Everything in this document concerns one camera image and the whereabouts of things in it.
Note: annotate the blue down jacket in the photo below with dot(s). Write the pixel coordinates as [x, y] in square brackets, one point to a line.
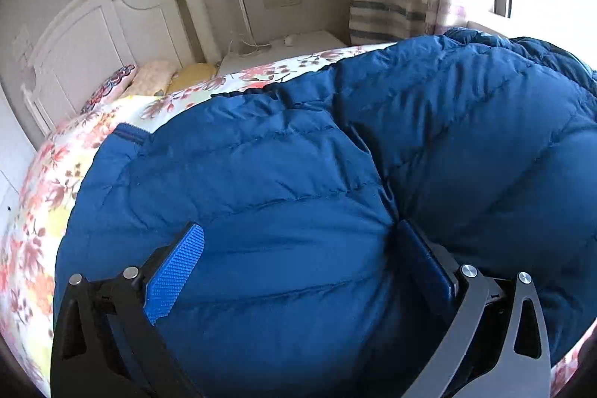
[289, 174]

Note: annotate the white bed headboard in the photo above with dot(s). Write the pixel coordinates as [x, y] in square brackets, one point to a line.
[88, 34]

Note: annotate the yellow pillow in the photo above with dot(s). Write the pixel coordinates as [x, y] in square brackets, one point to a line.
[191, 77]

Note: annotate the white nightstand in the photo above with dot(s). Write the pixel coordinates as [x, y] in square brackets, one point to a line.
[312, 46]

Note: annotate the pink patterned pillow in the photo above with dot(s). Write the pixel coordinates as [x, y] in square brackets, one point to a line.
[154, 76]

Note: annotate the navy floral pillow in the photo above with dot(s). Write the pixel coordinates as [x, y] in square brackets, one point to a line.
[109, 85]

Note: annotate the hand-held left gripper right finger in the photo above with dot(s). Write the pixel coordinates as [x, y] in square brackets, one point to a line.
[427, 260]

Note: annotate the floral bed sheet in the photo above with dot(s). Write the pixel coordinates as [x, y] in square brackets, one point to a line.
[46, 174]

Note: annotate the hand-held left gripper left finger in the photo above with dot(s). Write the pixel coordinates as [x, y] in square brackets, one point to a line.
[175, 272]

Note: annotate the small white object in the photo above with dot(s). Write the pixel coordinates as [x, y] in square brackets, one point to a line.
[291, 39]

